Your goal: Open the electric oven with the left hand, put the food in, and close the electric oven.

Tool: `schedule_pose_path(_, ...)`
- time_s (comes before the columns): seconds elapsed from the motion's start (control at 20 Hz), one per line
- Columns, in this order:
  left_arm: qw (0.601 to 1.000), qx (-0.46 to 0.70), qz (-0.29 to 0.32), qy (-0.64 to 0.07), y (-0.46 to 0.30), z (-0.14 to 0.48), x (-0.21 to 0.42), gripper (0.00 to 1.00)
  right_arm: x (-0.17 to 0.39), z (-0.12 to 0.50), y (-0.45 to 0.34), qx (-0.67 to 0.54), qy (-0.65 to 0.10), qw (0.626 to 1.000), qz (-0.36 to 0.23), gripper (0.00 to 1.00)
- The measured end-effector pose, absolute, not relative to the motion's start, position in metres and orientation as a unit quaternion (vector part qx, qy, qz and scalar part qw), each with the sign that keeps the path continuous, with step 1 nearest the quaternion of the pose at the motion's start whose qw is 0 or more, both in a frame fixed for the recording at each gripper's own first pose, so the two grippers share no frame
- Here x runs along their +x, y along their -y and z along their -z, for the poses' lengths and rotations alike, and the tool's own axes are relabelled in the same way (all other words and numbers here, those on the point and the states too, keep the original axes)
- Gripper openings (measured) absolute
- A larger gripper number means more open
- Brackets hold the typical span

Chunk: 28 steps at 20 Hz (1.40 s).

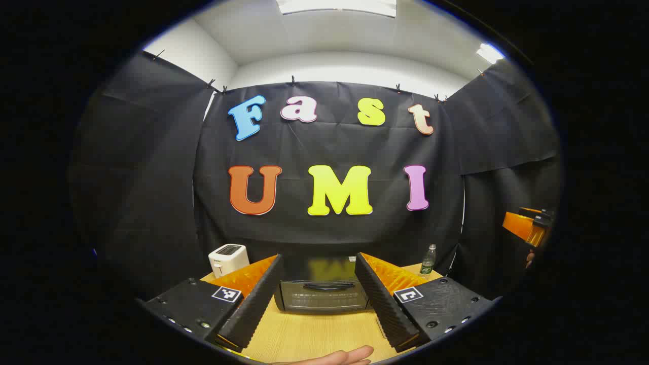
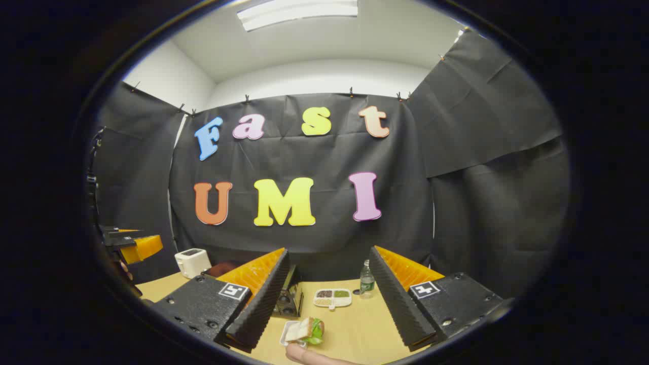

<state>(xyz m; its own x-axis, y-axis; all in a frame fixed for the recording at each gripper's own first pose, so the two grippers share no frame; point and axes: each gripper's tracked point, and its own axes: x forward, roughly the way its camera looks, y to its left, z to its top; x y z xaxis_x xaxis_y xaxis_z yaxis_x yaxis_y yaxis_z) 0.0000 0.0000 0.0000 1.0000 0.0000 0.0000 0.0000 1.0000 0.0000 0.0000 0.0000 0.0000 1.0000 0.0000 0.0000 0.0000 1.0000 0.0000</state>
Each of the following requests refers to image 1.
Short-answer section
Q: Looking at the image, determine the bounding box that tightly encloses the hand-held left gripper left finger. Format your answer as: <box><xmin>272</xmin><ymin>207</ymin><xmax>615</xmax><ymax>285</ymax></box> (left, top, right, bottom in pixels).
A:
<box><xmin>142</xmin><ymin>254</ymin><xmax>285</xmax><ymax>353</ymax></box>

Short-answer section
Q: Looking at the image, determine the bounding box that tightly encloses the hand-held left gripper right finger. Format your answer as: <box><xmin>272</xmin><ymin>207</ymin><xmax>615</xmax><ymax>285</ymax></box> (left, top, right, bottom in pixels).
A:
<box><xmin>354</xmin><ymin>252</ymin><xmax>496</xmax><ymax>353</ymax></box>

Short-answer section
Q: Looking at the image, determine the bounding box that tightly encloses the black electric oven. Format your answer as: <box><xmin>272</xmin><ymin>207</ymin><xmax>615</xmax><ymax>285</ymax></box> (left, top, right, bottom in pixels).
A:
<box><xmin>274</xmin><ymin>255</ymin><xmax>373</xmax><ymax>313</ymax></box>

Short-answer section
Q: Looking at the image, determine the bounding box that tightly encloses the white toaster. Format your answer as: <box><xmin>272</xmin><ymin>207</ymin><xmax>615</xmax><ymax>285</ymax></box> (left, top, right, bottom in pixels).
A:
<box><xmin>208</xmin><ymin>244</ymin><xmax>250</xmax><ymax>278</ymax></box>

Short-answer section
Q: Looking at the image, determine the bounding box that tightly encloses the clear plastic water bottle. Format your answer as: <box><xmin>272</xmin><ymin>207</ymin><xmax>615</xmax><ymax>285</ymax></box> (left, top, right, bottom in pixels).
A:
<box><xmin>420</xmin><ymin>244</ymin><xmax>437</xmax><ymax>275</ymax></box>

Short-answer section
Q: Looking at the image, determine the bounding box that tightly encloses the black backdrop cloth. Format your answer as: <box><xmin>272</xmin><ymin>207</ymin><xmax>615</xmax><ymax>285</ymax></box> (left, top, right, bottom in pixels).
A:
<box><xmin>68</xmin><ymin>51</ymin><xmax>562</xmax><ymax>300</ymax></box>

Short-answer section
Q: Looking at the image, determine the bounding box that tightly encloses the small ceiling light panel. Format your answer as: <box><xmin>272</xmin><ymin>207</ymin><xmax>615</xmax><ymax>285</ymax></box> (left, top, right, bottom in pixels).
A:
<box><xmin>476</xmin><ymin>43</ymin><xmax>506</xmax><ymax>65</ymax></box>

